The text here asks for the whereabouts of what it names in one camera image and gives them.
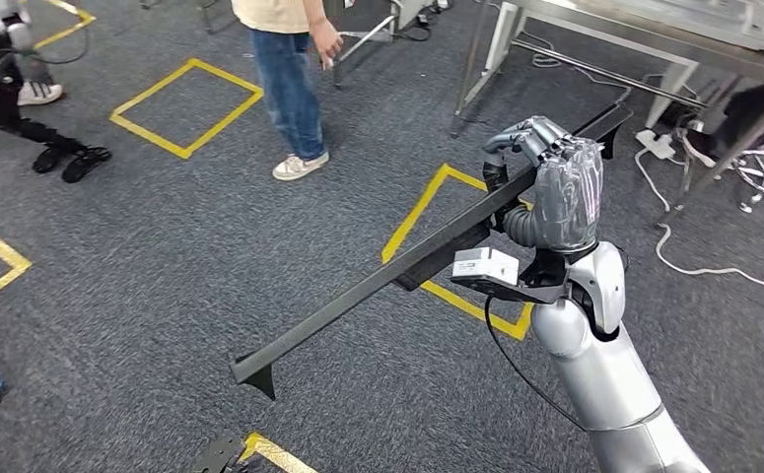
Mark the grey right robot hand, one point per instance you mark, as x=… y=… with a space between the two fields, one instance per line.
x=567 y=196

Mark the person's hand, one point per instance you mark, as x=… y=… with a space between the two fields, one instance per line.
x=328 y=42

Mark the long black plastic frame part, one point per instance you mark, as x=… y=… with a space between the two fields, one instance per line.
x=355 y=294

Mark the person's forearm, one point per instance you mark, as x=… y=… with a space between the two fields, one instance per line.
x=313 y=10

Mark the stainless steel workbench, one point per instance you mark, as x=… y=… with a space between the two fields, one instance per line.
x=616 y=34

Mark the stainless steel table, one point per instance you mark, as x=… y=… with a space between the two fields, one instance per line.
x=368 y=38

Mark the white power strip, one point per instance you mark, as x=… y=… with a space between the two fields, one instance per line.
x=654 y=143

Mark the white table leg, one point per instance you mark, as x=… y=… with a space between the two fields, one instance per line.
x=672 y=91

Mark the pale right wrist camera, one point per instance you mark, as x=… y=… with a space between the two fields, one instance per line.
x=485 y=264

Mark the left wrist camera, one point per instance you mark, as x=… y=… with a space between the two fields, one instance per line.
x=218 y=457

